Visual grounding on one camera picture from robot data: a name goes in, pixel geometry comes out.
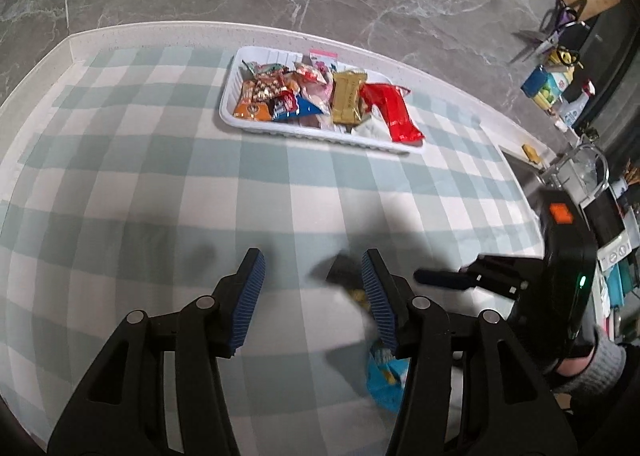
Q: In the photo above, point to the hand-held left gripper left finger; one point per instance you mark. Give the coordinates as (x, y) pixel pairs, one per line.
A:
(247, 301)

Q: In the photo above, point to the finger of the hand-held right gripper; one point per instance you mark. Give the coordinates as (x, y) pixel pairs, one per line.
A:
(500, 276)
(445, 279)

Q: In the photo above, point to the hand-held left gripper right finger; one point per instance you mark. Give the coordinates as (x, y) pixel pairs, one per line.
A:
(380, 306)

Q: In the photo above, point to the black snack packet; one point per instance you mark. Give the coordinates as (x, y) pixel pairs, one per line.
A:
(345, 276)

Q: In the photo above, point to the light blue snack packet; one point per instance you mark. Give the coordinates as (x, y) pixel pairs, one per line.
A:
(385, 381)

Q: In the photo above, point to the white and red snack packet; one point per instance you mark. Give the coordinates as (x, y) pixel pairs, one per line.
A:
(372, 130)

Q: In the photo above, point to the red foil snack packet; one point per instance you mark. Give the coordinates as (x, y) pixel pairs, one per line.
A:
(395, 111)

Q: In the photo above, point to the long orange snack packet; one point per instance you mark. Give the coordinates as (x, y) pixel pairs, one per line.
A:
(249, 104)

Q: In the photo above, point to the gold snack packet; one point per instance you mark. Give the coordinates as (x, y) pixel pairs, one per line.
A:
(347, 99)

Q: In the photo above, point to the white plastic tray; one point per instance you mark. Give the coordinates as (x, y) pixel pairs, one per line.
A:
(235, 91)

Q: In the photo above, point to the red white patterned snack packet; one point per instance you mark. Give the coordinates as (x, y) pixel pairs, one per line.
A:
(267, 86)

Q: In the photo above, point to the pale pink snack packet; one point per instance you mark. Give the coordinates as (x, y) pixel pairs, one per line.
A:
(315, 89)

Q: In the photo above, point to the green snack packet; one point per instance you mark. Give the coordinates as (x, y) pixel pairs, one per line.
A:
(262, 68)

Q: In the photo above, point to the small red white snack packet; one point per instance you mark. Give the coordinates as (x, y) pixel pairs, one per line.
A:
(307, 71)

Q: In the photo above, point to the pink white cartoon snack packet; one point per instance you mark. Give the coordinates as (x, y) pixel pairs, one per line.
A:
(324, 59)

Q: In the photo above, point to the person's right forearm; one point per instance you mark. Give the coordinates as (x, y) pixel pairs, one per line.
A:
(600, 366)

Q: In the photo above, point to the metal faucet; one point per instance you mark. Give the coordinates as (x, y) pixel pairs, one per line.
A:
(582, 164)

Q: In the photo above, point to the small yellow block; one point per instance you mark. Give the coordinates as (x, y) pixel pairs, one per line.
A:
(531, 154)

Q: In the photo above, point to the green white checked tablecloth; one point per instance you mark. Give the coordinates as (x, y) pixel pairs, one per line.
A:
(150, 196)

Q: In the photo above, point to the white spray bottle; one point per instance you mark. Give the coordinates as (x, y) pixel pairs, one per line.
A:
(575, 104)

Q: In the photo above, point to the blue yellow sponge pack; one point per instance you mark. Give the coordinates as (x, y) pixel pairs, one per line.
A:
(542, 86)

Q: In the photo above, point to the yellow black tool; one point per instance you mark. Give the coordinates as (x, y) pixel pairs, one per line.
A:
(564, 56)

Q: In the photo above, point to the scissors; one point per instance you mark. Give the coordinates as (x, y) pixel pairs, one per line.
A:
(547, 36)

